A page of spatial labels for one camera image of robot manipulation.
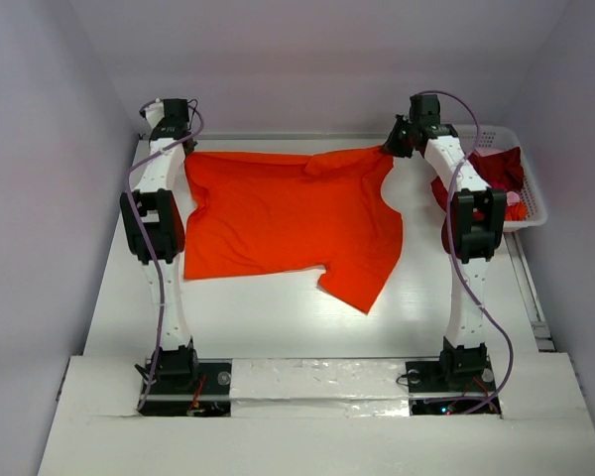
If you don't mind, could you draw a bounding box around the orange t-shirt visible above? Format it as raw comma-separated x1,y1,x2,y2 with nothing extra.
182,147,404,313

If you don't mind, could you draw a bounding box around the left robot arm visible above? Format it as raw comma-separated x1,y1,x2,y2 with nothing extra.
120,98,199,392

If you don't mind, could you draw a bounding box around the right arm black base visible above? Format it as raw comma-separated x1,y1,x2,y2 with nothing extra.
396,360,502,417

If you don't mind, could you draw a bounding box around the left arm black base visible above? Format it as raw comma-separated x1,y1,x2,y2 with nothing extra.
139,359,232,417

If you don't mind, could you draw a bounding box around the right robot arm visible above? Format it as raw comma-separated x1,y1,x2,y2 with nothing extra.
382,91,507,394

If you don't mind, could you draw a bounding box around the white plastic laundry basket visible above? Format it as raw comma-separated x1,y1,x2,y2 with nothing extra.
477,125,547,233

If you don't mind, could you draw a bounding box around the dark red t-shirt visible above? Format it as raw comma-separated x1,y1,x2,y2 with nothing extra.
431,147,528,263

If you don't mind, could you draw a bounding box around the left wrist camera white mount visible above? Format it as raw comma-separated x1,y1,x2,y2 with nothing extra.
140,98,165,129

